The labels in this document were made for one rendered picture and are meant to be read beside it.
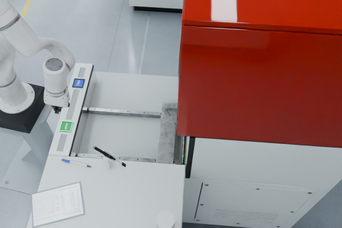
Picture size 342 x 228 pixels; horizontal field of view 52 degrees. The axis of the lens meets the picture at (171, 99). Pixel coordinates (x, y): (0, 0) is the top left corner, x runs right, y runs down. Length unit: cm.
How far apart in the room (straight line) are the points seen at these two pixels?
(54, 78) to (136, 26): 223
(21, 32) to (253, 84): 78
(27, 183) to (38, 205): 116
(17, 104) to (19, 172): 98
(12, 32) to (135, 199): 81
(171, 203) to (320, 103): 73
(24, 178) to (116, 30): 160
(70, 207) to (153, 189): 35
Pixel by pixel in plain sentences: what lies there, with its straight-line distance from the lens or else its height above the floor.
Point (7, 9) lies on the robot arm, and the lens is 130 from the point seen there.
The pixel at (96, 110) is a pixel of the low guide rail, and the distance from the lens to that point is 192.
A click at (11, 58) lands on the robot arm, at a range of 175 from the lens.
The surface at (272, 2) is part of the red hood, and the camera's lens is 99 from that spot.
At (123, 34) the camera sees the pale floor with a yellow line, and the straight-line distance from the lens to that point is 347.
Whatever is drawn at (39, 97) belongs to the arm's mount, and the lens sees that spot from 198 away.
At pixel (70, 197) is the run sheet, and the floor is 97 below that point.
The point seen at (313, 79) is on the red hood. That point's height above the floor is 162.
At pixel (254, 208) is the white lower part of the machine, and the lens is 212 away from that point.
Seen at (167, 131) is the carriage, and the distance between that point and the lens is 178.
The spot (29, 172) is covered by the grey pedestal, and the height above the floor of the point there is 1.
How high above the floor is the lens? 243
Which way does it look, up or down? 55 degrees down
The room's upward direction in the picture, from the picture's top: 1 degrees clockwise
